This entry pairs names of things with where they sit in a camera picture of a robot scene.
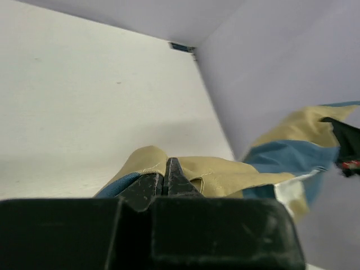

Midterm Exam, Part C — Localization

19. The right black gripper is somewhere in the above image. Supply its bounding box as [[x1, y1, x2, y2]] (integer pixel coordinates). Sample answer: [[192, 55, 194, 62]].
[[321, 117, 359, 177]]

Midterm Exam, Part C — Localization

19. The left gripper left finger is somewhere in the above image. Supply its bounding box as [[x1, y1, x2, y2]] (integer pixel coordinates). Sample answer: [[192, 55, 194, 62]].
[[118, 173, 164, 212]]

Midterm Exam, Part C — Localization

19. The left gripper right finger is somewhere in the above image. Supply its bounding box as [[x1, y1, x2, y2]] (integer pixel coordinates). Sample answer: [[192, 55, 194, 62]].
[[164, 157, 202, 197]]

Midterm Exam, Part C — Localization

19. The checkered blue beige pillowcase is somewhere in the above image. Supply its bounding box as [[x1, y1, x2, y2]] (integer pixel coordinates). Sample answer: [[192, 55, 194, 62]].
[[92, 101, 360, 226]]

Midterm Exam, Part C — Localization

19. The right blue corner label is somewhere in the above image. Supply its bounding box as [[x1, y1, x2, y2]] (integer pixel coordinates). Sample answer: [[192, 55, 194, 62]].
[[169, 42, 195, 53]]

